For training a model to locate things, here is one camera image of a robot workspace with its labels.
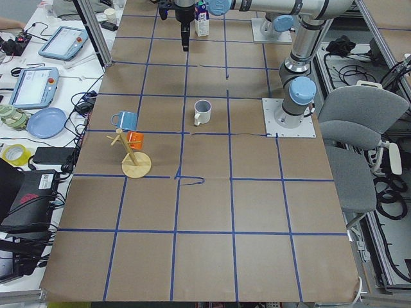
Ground wooden mug tree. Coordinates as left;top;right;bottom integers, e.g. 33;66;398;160
107;128;152;178

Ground teach pendant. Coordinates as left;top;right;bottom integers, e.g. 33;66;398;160
9;67;60;109
38;26;89;61

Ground aluminium frame post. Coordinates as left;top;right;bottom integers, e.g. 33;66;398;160
73;0;112;68

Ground lower teach pendant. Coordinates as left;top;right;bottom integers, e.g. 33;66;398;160
9;67;60;109

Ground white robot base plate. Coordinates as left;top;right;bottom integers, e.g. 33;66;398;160
262;98;316;138

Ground yellow tape roll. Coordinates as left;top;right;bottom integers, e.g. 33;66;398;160
2;144;31;167

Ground grey office chair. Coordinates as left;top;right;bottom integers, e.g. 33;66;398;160
318;85;409;228

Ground green tape rolls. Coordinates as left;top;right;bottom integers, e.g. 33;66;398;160
1;105;30;130

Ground orange mug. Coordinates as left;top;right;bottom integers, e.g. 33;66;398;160
127;131;144;150

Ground blue plate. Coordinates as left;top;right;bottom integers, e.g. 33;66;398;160
26;107;67;139

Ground upper teach pendant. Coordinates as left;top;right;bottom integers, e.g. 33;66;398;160
38;26;89;61

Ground paper cup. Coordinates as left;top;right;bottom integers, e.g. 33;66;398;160
103;8;117;24

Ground grey ceramic mug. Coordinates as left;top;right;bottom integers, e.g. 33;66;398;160
194;99;212;126

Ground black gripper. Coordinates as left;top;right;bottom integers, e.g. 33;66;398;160
174;0;195;52

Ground black computer box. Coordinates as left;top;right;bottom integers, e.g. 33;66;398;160
1;167;58;234

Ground black power adapter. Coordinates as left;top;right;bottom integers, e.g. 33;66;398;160
33;147;74;165

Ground blue ceramic mug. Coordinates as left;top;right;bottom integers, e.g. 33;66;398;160
110;111;137;131

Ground blue white milk carton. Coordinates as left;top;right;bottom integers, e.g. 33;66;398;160
195;1;209;37

